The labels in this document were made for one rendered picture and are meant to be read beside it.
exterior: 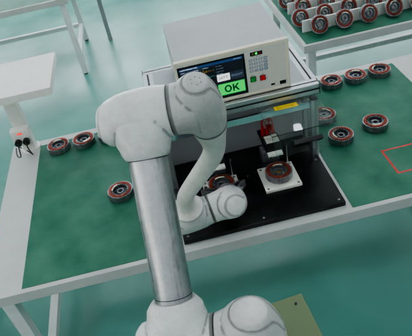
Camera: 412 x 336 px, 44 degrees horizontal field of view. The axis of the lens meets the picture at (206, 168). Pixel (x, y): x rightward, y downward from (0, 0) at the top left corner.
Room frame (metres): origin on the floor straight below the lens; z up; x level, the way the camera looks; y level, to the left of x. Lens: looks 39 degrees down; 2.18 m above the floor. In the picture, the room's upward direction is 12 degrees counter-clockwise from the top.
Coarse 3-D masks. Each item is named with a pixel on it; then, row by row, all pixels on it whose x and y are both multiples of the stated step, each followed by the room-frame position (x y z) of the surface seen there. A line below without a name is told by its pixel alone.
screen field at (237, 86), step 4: (240, 80) 1.70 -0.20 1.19; (244, 80) 1.70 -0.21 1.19; (224, 84) 1.70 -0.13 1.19; (228, 84) 1.70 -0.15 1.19; (232, 84) 1.70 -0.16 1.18; (236, 84) 1.70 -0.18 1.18; (240, 84) 1.70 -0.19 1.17; (244, 84) 1.70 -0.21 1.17; (220, 88) 1.70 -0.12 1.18; (224, 88) 1.70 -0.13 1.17; (228, 88) 1.70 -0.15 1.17; (232, 88) 1.70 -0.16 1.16; (236, 88) 1.70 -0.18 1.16; (240, 88) 1.70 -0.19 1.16; (244, 88) 1.70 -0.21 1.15; (224, 92) 1.70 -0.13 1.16; (228, 92) 1.70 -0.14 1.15; (232, 92) 1.70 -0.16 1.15; (236, 92) 1.70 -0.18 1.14
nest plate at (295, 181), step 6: (288, 162) 1.65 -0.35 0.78; (264, 168) 1.65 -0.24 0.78; (294, 168) 1.61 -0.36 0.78; (264, 174) 1.61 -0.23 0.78; (294, 174) 1.57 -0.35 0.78; (264, 180) 1.57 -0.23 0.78; (294, 180) 1.53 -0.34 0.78; (300, 180) 1.53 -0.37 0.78; (264, 186) 1.54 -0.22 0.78; (270, 186) 1.53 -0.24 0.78; (276, 186) 1.52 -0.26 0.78; (282, 186) 1.51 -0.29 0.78; (288, 186) 1.51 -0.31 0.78; (294, 186) 1.51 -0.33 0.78; (270, 192) 1.50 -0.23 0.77
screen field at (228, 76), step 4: (232, 72) 1.70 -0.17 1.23; (236, 72) 1.70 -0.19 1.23; (240, 72) 1.70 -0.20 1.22; (220, 76) 1.70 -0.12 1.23; (224, 76) 1.70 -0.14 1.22; (228, 76) 1.70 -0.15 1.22; (232, 76) 1.70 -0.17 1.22; (236, 76) 1.70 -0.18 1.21; (240, 76) 1.70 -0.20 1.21; (220, 80) 1.70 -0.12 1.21; (224, 80) 1.70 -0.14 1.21
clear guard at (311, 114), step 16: (272, 112) 1.63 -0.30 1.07; (288, 112) 1.61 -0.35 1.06; (304, 112) 1.59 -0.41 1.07; (320, 112) 1.57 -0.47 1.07; (272, 128) 1.53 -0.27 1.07; (288, 128) 1.51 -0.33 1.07; (304, 128) 1.49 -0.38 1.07; (320, 128) 1.48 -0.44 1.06; (336, 128) 1.47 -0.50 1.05; (288, 144) 1.45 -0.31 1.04; (304, 144) 1.45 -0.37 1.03; (320, 144) 1.44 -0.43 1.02
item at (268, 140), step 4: (260, 132) 1.75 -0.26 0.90; (260, 136) 1.72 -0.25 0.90; (264, 136) 1.68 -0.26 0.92; (268, 136) 1.68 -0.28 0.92; (260, 140) 1.71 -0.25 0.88; (264, 140) 1.66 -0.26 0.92; (268, 140) 1.65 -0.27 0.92; (272, 140) 1.65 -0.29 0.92; (264, 144) 1.65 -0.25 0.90; (268, 144) 1.63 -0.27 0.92; (272, 144) 1.62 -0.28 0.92; (264, 148) 1.65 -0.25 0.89; (268, 148) 1.62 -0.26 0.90; (272, 148) 1.62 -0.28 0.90; (268, 152) 1.62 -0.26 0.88; (272, 152) 1.62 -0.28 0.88; (268, 156) 1.61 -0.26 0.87; (272, 156) 1.60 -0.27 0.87
